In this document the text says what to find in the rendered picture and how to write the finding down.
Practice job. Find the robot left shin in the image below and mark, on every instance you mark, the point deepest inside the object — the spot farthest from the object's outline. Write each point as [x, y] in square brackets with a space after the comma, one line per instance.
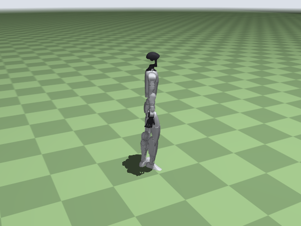
[144, 148]

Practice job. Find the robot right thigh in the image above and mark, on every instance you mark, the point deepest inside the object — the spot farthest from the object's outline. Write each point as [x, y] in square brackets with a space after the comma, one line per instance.
[155, 130]

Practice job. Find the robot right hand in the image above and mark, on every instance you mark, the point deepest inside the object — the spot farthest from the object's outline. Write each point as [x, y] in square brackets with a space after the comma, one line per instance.
[150, 121]

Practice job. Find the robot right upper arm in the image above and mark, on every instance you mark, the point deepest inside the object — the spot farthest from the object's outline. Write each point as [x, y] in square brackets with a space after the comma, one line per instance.
[151, 80]

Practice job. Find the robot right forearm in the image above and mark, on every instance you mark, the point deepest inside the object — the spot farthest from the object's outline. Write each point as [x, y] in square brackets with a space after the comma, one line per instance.
[152, 104]

